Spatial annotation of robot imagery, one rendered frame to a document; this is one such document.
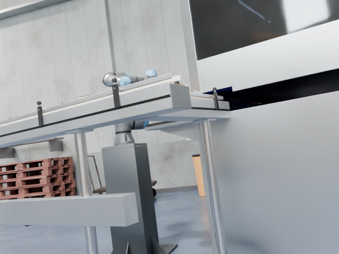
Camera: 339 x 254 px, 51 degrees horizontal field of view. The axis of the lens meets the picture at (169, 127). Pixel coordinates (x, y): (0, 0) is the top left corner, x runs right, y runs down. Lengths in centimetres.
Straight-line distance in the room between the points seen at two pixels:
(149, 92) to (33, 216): 91
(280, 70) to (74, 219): 123
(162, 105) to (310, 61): 91
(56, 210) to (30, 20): 690
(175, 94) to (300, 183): 92
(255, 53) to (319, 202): 83
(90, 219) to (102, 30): 586
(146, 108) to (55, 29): 674
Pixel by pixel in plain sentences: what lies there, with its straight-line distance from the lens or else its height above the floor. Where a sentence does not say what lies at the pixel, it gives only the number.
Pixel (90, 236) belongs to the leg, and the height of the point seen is 38.
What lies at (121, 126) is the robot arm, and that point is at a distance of 256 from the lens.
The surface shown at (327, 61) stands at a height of 103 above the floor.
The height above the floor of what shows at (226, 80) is 105.
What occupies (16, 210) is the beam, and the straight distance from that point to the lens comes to 200.
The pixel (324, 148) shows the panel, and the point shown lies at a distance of 188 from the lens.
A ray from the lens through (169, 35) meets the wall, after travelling 681.
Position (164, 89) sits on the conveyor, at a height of 91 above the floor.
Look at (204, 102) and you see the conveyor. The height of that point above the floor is 92.
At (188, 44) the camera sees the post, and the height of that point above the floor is 132.
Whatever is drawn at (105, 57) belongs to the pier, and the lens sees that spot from 702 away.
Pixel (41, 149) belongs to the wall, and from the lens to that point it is 781.
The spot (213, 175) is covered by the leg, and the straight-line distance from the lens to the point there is 186.
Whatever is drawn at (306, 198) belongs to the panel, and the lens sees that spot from 193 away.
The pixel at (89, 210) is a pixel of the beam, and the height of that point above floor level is 49.
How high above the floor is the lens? 69
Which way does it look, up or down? 4 degrees up
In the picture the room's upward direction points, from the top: 7 degrees counter-clockwise
